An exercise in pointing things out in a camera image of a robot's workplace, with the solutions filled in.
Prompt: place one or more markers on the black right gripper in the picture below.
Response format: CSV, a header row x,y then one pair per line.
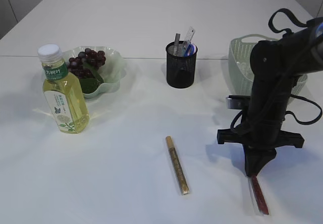
x,y
261,143

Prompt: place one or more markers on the red glitter glue pen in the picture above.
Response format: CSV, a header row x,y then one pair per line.
x,y
258,195

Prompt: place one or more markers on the clear plastic sheet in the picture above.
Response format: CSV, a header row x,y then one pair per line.
x,y
245,69

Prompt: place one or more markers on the blue scissors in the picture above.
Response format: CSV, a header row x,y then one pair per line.
x,y
190,50

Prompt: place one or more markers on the silver glitter glue pen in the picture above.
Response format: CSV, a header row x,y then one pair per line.
x,y
177,46

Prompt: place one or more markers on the clear plastic ruler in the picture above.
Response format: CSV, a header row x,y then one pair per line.
x,y
189,35

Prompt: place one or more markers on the purple grape bunch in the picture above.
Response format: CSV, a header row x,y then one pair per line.
x,y
85,67

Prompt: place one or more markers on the jasmine tea bottle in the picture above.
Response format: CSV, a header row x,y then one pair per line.
x,y
62,91

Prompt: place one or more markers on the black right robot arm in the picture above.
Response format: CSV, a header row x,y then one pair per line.
x,y
277,66

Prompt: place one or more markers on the gold glitter glue pen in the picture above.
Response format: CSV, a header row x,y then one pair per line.
x,y
183,186

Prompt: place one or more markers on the green woven plastic basket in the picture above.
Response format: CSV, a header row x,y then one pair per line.
x,y
240,50

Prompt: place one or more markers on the black mesh pen holder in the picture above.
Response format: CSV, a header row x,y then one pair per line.
x,y
180,71

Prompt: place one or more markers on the green wavy plate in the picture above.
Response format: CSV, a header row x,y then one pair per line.
x,y
111,72

